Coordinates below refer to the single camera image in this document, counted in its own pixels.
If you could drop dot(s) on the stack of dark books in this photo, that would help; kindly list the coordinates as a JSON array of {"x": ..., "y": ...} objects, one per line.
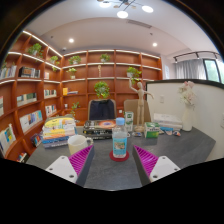
[{"x": 98, "y": 128}]

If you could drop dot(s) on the dark office chair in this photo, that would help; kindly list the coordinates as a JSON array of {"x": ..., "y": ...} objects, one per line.
[{"x": 102, "y": 109}]

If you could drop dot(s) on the tan chair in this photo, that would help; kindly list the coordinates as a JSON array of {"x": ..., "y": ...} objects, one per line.
[{"x": 131, "y": 105}]

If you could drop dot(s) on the clear blue-capped water bottle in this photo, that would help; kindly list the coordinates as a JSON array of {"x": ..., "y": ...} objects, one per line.
[{"x": 119, "y": 143}]

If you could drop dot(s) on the stack of colourful books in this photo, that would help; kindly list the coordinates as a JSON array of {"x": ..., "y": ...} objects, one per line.
[{"x": 58, "y": 131}]

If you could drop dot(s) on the black track light rail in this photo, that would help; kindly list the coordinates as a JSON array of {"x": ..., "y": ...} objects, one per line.
[{"x": 196, "y": 54}]

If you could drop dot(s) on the black-framed window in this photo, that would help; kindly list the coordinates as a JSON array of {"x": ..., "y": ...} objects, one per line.
[{"x": 212, "y": 70}]

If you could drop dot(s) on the white vase with flowers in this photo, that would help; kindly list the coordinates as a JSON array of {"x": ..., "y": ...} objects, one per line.
[{"x": 187, "y": 116}]

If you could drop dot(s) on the multi-bulb ceiling lamp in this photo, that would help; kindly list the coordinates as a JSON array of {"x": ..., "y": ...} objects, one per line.
[{"x": 122, "y": 14}]

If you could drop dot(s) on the cream ceramic mug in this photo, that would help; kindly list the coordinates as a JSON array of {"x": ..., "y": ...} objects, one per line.
[{"x": 77, "y": 144}]

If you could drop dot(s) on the green and white box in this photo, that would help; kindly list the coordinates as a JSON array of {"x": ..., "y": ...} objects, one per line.
[{"x": 152, "y": 130}]

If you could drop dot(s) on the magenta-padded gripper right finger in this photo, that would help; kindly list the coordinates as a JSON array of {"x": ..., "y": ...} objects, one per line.
[{"x": 162, "y": 167}]

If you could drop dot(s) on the grey window curtain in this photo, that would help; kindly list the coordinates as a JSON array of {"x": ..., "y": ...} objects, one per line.
[{"x": 190, "y": 69}]

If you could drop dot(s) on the green and white carton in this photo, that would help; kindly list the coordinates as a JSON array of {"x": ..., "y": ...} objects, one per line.
[{"x": 129, "y": 118}]

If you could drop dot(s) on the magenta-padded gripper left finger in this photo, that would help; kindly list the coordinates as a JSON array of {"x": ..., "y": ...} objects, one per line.
[{"x": 63, "y": 168}]

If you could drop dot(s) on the stack of white packs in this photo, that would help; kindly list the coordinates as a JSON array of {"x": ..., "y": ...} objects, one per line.
[{"x": 168, "y": 120}]

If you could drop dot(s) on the wooden artist mannequin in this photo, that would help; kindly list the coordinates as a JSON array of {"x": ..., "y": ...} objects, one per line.
[{"x": 140, "y": 103}]

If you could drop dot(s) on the round recessed ceiling light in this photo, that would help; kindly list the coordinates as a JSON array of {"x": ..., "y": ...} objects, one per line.
[
  {"x": 71, "y": 40},
  {"x": 154, "y": 44}
]

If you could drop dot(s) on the wooden wall shelf unit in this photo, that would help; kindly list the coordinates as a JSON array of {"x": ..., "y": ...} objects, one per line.
[{"x": 83, "y": 83}]

